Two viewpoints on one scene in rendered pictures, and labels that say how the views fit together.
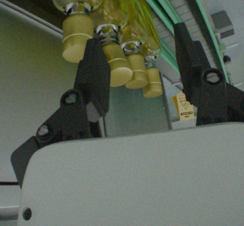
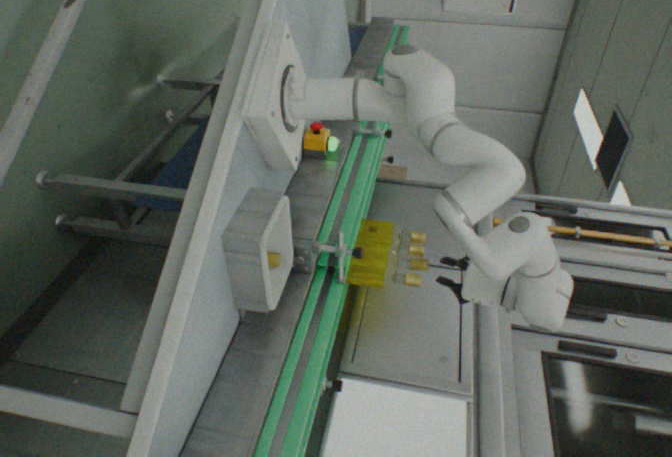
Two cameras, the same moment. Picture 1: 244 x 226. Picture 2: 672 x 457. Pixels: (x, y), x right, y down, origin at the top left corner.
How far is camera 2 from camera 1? 1.22 m
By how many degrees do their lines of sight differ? 11
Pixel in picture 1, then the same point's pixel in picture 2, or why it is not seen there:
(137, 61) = (413, 249)
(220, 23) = not seen: hidden behind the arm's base
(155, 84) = (421, 238)
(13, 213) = (475, 327)
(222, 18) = not seen: hidden behind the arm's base
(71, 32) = (413, 282)
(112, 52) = (416, 265)
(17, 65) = (401, 310)
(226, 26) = not seen: hidden behind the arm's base
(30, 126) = (433, 308)
